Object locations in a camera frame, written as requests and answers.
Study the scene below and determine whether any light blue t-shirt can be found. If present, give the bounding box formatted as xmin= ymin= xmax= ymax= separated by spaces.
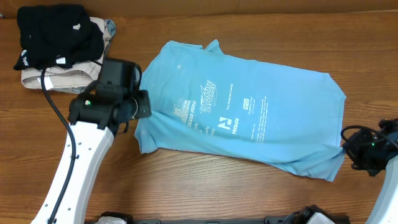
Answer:
xmin=135 ymin=40 xmax=346 ymax=182

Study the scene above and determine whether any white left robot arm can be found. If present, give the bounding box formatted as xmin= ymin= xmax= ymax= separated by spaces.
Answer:
xmin=33 ymin=58 xmax=151 ymax=223

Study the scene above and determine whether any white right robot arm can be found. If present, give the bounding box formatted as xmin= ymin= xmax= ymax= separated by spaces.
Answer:
xmin=341 ymin=119 xmax=397 ymax=224

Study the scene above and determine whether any beige folded garment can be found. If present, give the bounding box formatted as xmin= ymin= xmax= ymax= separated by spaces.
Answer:
xmin=21 ymin=17 xmax=104 ymax=92

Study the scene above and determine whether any black folded garment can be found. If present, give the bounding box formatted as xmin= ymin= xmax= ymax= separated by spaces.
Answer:
xmin=14 ymin=4 xmax=104 ymax=70

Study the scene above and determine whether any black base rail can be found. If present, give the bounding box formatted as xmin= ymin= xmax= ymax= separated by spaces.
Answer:
xmin=85 ymin=205 xmax=351 ymax=224

